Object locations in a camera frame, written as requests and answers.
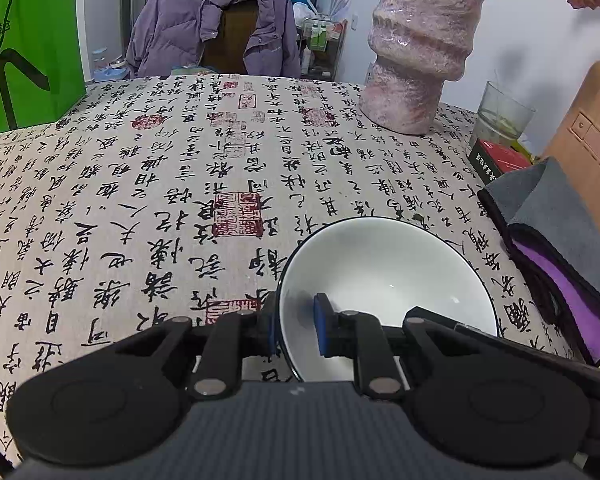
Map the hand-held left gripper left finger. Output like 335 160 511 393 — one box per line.
112 305 282 403

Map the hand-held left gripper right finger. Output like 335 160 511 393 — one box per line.
312 292 486 402

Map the white black-rimmed bowl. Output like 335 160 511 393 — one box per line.
277 216 498 383

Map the grey and purple cloth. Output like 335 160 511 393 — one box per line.
477 156 600 367

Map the calligraphy print tablecloth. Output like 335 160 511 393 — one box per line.
0 74 600 471

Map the red and black box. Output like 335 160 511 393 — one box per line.
467 139 536 178

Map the pink hard case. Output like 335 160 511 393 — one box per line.
540 60 600 196

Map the clear drinking glass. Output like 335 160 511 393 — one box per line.
477 80 536 143

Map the metal trolley rack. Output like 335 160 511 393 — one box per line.
300 15 348 81

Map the pink textured vase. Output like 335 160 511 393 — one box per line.
357 0 491 136

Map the brown wooden chair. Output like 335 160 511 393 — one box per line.
200 0 261 75

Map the white plastic bag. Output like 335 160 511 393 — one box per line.
292 1 321 23

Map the purple puffer jacket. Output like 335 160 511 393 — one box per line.
125 0 301 79

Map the green paper bag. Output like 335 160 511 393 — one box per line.
0 0 87 135

